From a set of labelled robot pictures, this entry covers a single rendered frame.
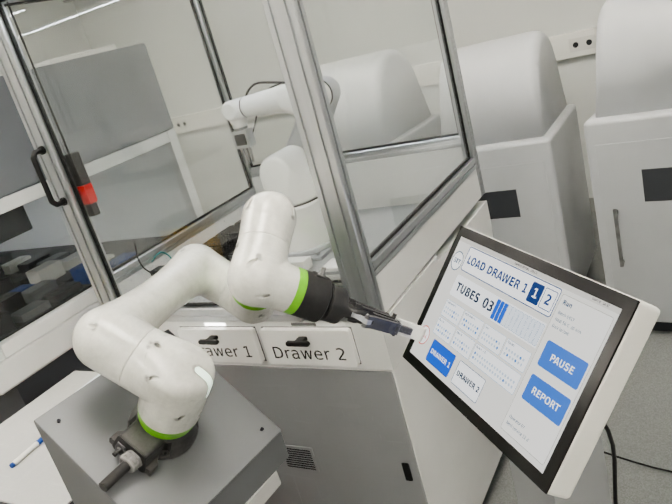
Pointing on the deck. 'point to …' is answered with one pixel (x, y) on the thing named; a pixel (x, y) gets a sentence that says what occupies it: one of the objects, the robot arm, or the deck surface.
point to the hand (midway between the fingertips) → (408, 329)
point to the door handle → (44, 178)
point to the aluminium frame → (403, 266)
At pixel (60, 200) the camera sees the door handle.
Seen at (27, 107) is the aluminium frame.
